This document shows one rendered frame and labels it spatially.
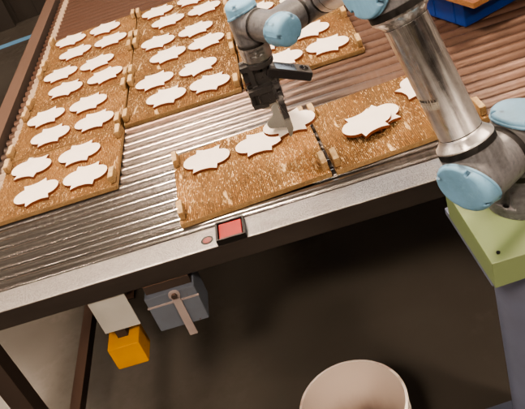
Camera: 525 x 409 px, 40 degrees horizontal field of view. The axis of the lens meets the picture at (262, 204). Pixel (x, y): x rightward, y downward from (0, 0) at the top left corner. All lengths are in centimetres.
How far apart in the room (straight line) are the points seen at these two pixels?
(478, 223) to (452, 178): 21
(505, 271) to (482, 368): 104
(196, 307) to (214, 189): 32
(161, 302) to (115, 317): 14
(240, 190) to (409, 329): 103
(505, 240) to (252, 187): 68
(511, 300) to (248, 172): 74
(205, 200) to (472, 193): 79
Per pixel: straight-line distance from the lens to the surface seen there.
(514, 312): 180
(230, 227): 181
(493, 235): 157
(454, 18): 245
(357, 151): 192
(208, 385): 277
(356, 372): 218
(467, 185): 140
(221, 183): 197
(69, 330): 332
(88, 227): 209
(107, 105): 267
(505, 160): 144
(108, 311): 195
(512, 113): 151
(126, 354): 202
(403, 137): 193
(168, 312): 192
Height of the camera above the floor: 198
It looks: 35 degrees down
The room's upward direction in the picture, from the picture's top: 21 degrees counter-clockwise
